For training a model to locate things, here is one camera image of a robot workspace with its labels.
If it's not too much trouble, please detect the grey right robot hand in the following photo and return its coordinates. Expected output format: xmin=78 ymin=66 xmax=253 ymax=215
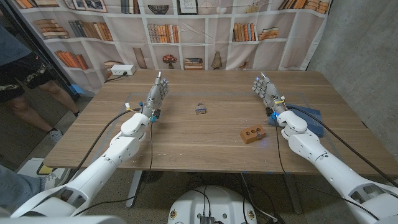
xmin=252 ymin=72 xmax=287 ymax=116

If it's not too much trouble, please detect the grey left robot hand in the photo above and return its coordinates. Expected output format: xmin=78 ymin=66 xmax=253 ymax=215
xmin=141 ymin=71 xmax=170 ymax=116

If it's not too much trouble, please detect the brown block with holes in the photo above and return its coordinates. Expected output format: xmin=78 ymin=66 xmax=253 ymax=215
xmin=239 ymin=124 xmax=267 ymax=145

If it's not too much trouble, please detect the printed bookshelf backdrop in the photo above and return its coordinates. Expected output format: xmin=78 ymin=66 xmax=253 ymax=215
xmin=12 ymin=0 xmax=332 ymax=94

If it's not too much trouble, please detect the white power strip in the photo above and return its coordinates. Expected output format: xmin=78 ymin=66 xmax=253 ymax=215
xmin=110 ymin=64 xmax=137 ymax=76

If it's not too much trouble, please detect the blue book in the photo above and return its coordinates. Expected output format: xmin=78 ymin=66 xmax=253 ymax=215
xmin=267 ymin=103 xmax=325 ymax=138

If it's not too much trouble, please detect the blue floor object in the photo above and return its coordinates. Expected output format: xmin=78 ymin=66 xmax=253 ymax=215
xmin=68 ymin=83 xmax=96 ymax=98

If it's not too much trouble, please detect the white table leg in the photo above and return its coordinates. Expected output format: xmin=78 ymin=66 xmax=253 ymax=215
xmin=126 ymin=170 xmax=144 ymax=208

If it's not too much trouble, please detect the grey table leg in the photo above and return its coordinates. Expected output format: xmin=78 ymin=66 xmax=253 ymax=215
xmin=284 ymin=174 xmax=303 ymax=215

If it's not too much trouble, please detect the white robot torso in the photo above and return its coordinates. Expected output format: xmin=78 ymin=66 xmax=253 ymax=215
xmin=167 ymin=185 xmax=258 ymax=224

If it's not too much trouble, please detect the yellow black floor item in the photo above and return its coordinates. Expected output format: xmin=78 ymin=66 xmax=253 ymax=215
xmin=36 ymin=163 xmax=54 ymax=176

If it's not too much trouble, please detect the person in dark shorts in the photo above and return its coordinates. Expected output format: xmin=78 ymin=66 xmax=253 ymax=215
xmin=0 ymin=9 xmax=81 ymax=144

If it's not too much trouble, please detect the black power strip cable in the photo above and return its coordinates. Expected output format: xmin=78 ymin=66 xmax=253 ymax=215
xmin=104 ymin=72 xmax=128 ymax=84

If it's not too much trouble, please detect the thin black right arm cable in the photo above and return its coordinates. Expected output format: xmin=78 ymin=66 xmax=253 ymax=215
xmin=274 ymin=119 xmax=379 ymax=221

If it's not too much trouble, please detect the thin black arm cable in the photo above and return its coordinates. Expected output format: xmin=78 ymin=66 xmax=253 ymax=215
xmin=73 ymin=119 xmax=155 ymax=217
xmin=274 ymin=119 xmax=379 ymax=221

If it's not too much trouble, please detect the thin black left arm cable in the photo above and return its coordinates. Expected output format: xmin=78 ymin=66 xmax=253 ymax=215
xmin=73 ymin=119 xmax=155 ymax=217

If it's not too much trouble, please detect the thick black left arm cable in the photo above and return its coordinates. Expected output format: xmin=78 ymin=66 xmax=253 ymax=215
xmin=63 ymin=108 xmax=142 ymax=185

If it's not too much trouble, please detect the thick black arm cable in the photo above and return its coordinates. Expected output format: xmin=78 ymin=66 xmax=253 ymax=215
xmin=286 ymin=105 xmax=398 ymax=188
xmin=63 ymin=108 xmax=142 ymax=185

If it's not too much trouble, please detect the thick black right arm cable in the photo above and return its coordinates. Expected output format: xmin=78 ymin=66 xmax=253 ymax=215
xmin=286 ymin=105 xmax=398 ymax=188

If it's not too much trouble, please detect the black metal post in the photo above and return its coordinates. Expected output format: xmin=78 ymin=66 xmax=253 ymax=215
xmin=6 ymin=0 xmax=80 ymax=101

